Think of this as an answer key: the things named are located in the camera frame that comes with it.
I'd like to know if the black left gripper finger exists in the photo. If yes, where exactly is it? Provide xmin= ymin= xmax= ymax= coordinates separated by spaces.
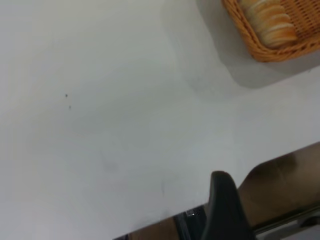
xmin=202 ymin=170 xmax=256 ymax=240

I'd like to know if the dark metal table frame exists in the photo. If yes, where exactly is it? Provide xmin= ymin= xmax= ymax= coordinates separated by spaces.
xmin=173 ymin=208 xmax=209 ymax=240

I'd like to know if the striped orange bread loaf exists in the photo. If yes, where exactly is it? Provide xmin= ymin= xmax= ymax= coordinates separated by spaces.
xmin=238 ymin=0 xmax=299 ymax=50

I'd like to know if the orange woven wicker basket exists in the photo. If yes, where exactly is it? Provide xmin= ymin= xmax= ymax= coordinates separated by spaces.
xmin=220 ymin=0 xmax=320 ymax=63

